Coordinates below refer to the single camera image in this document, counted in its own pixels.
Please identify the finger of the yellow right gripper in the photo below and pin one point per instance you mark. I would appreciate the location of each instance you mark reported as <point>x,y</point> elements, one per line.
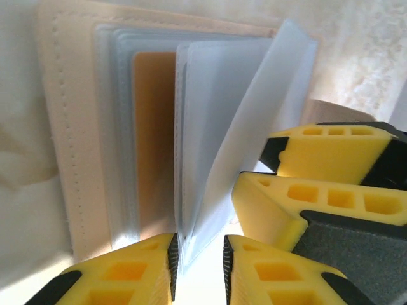
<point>327,152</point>
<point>318,197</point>

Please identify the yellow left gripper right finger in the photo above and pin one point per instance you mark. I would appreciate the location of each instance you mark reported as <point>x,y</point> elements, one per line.
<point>273,276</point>

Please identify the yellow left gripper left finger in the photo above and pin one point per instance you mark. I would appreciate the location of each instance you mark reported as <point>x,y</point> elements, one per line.
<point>121,273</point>

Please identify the gold plastic card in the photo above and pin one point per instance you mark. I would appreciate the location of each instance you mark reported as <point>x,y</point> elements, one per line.
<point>152,143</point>

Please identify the beige card holder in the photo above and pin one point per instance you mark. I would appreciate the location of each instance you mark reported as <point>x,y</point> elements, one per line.
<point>73,127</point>

